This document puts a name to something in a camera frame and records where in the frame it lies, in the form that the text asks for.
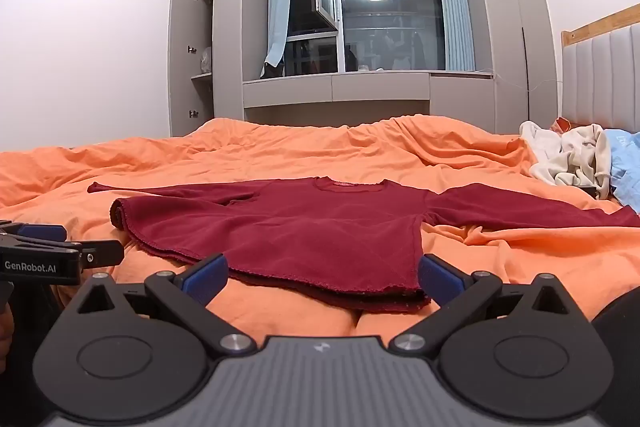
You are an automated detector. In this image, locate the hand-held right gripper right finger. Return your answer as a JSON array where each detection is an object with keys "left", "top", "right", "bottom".
[{"left": 387, "top": 253, "right": 574, "bottom": 356}]

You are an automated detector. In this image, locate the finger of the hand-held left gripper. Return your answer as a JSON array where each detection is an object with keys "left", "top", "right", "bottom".
[
  {"left": 79, "top": 239, "right": 125, "bottom": 267},
  {"left": 0, "top": 220, "right": 69, "bottom": 245}
]

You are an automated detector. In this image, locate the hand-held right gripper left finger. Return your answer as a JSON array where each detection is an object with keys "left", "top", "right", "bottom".
[{"left": 75, "top": 253, "right": 256, "bottom": 356}]

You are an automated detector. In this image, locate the dark red long-sleeved shirt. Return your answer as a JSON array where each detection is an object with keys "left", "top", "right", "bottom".
[{"left": 87, "top": 175, "right": 640, "bottom": 314}]

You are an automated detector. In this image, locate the orange blanket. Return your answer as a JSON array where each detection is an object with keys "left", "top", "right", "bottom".
[{"left": 0, "top": 114, "right": 640, "bottom": 339}]

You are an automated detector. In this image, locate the cream crumpled garment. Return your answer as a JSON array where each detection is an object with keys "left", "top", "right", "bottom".
[{"left": 519, "top": 120, "right": 614, "bottom": 200}]

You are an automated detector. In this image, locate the grey open wardrobe door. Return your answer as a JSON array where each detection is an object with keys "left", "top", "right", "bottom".
[{"left": 167, "top": 0, "right": 195, "bottom": 138}]

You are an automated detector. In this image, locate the light blue crumpled garment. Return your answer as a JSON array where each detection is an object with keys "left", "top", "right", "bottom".
[{"left": 604, "top": 129, "right": 640, "bottom": 214}]

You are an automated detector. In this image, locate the grey built-in wardrobe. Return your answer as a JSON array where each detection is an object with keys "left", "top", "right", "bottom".
[{"left": 167, "top": 0, "right": 565, "bottom": 138}]

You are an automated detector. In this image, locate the large glass window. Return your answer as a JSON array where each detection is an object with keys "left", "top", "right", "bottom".
[{"left": 287, "top": 0, "right": 447, "bottom": 74}]

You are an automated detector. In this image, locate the grey padded headboard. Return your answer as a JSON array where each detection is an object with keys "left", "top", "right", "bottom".
[{"left": 560, "top": 4, "right": 640, "bottom": 134}]

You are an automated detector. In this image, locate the thin white cable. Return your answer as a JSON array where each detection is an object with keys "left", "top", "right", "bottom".
[{"left": 492, "top": 74, "right": 563, "bottom": 95}]

